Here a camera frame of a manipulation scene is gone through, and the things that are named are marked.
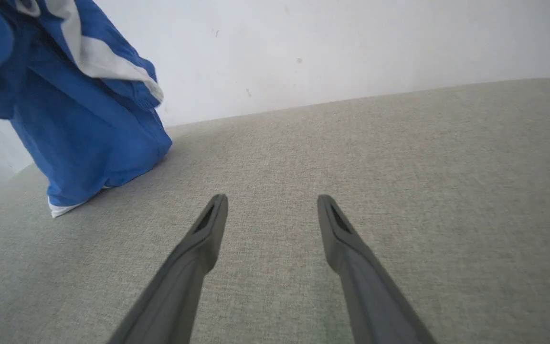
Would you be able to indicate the blue and white garment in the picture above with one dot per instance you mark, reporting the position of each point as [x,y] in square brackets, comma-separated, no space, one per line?
[79,110]

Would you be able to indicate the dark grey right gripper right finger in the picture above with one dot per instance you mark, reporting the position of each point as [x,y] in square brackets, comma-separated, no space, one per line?
[370,291]

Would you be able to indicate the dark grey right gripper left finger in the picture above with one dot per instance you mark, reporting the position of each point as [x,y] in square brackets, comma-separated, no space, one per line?
[179,286]

